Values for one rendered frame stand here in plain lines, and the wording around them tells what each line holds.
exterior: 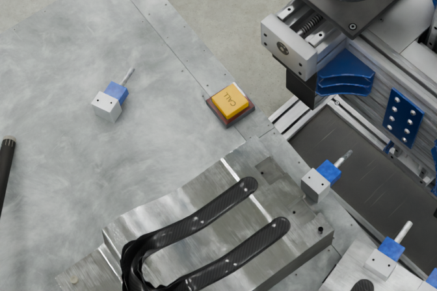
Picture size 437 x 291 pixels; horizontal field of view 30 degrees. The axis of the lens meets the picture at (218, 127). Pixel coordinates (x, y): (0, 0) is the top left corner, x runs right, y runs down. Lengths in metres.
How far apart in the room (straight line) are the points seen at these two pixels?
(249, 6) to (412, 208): 1.00
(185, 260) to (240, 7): 1.52
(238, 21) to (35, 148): 1.25
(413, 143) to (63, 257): 0.81
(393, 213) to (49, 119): 1.03
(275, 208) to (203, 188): 0.15
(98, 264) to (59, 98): 0.44
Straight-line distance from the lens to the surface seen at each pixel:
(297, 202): 1.67
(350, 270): 1.64
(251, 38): 2.87
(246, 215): 1.64
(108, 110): 1.81
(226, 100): 1.80
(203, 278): 1.58
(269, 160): 1.71
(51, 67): 1.96
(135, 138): 1.83
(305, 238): 1.62
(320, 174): 1.72
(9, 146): 1.85
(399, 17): 1.80
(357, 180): 2.41
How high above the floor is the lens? 2.42
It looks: 63 degrees down
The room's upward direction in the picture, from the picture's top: 8 degrees counter-clockwise
